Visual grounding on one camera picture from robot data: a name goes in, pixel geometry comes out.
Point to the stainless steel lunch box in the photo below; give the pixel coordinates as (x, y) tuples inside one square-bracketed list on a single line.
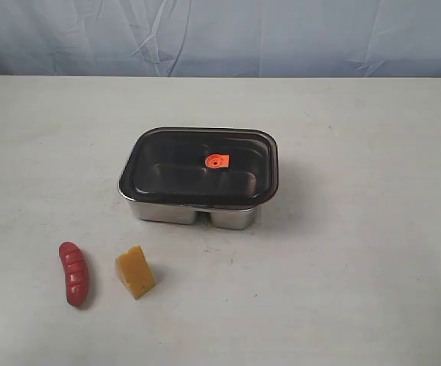
[(222, 217)]

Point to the yellow toy cheese wedge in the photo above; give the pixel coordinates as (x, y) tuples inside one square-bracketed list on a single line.
[(134, 272)]

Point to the red toy sausage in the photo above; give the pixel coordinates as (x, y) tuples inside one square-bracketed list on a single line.
[(76, 273)]

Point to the dark transparent box lid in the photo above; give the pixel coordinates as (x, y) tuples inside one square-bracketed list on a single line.
[(200, 166)]

